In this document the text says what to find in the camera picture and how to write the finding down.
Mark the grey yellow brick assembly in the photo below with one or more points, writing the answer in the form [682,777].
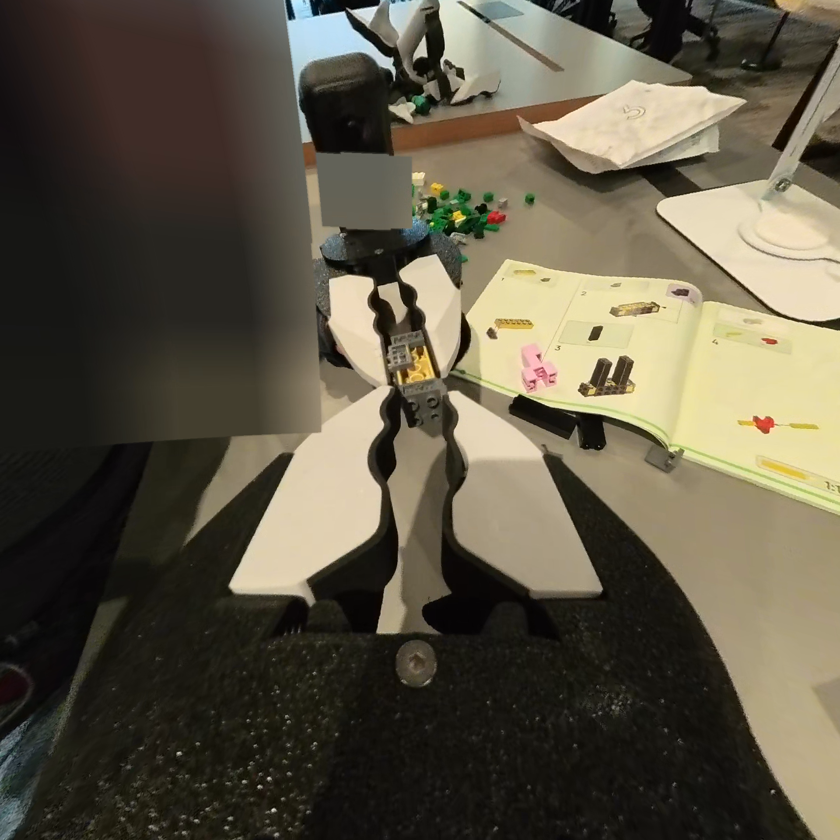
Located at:
[412,364]

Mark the short black brick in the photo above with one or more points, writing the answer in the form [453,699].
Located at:
[590,433]

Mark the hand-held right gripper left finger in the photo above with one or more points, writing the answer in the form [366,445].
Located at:
[315,512]

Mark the pale green instruction booklet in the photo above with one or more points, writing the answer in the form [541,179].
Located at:
[709,367]

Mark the grey wood-edged table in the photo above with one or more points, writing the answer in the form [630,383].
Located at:
[590,85]

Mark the dark grey square brick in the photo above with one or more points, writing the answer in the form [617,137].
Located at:
[423,412]

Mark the black office chair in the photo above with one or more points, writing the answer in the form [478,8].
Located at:
[764,36]
[663,26]

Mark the white paper bag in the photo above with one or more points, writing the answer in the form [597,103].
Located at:
[630,124]

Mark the long black brick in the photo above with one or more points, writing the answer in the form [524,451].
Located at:
[541,417]

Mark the white lamp base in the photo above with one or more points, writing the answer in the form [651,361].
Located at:
[754,236]

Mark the pink brick figure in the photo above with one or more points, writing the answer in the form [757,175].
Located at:
[539,371]

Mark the pile of coloured bricks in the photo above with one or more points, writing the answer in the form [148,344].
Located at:
[463,210]

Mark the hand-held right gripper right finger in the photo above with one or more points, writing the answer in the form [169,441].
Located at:
[518,518]

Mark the small heap of green bricks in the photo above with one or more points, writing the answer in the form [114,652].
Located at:
[412,106]

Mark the white black objects heap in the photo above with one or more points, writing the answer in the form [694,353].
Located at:
[426,52]

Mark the grey hinge brick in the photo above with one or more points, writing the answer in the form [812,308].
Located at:
[664,457]

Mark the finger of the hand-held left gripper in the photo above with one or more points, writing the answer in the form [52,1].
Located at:
[439,302]
[351,321]

